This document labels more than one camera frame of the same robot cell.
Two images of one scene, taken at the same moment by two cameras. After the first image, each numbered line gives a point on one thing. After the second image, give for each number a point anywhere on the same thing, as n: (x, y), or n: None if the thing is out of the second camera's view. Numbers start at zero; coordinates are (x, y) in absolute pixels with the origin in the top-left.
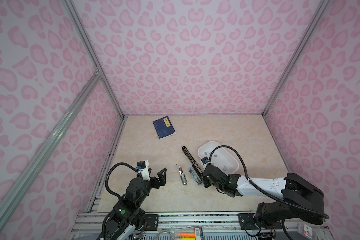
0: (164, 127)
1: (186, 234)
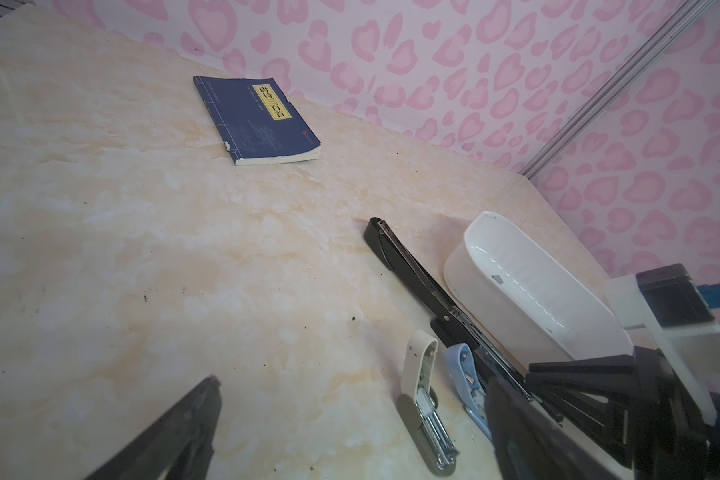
0: (256, 121)
1: None
